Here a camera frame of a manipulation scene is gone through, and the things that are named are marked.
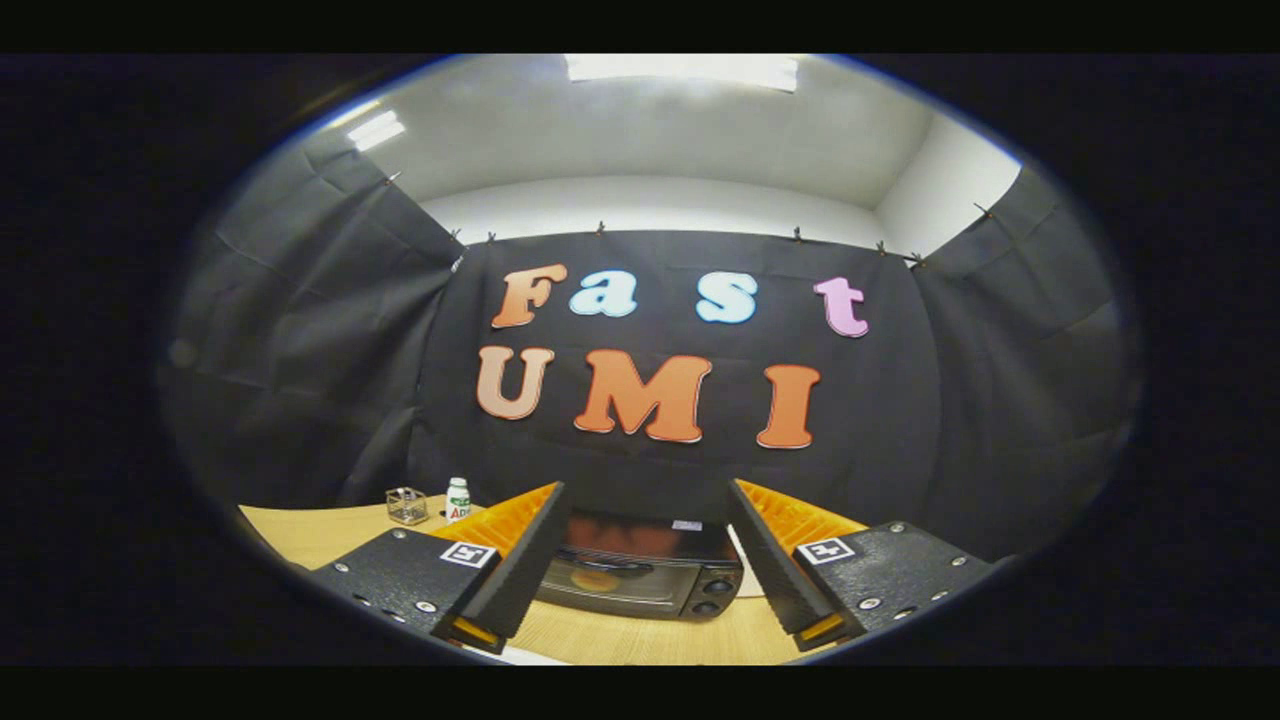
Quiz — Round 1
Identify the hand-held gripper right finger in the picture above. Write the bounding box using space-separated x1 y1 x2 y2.
726 478 1001 651

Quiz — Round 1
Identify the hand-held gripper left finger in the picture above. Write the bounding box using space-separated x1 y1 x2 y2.
310 481 573 655

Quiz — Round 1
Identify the black toaster oven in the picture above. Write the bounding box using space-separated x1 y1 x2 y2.
535 512 745 622

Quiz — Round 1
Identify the black backdrop cloth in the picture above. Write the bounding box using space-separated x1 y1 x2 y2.
160 125 1141 561

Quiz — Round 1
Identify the small ceiling light panel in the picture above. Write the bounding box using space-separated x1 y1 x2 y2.
345 108 407 153

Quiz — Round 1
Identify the large ceiling light panel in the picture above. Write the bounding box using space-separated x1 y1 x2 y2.
565 55 801 93

